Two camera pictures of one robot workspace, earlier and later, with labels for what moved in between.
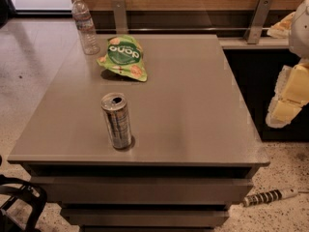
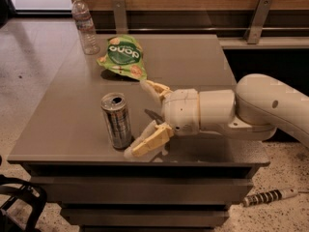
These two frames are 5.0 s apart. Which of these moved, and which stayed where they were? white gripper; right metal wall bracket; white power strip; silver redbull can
Moved: white gripper
Stayed: silver redbull can; white power strip; right metal wall bracket
